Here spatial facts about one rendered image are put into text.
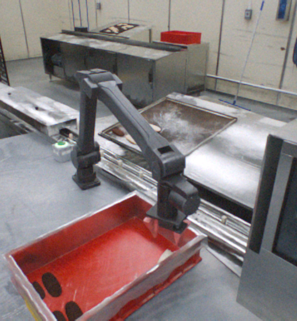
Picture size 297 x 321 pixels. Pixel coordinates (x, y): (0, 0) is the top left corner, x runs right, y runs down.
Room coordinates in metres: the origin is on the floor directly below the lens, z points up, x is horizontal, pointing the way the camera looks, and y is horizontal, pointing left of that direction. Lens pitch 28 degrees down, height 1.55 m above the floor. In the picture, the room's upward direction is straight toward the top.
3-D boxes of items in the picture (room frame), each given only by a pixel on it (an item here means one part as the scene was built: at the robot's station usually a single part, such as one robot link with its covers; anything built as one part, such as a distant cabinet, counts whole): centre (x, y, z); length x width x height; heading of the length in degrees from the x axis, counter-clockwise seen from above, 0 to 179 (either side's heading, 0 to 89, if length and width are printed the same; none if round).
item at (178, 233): (0.71, -0.07, 0.95); 0.07 x 0.07 x 0.09; 58
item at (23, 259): (0.69, 0.11, 0.88); 0.49 x 0.34 x 0.10; 132
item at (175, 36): (5.08, -0.48, 0.94); 0.51 x 0.36 x 0.13; 47
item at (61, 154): (1.40, 0.41, 0.84); 0.08 x 0.08 x 0.11; 43
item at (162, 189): (0.72, -0.06, 1.08); 0.07 x 0.06 x 0.07; 35
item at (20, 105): (2.10, 0.89, 0.89); 1.25 x 0.18 x 0.09; 43
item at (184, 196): (0.70, -0.08, 1.12); 0.11 x 0.09 x 0.12; 35
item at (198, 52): (5.08, -0.48, 0.44); 0.70 x 0.55 x 0.87; 43
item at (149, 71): (5.53, 0.50, 0.51); 3.00 x 1.26 x 1.03; 43
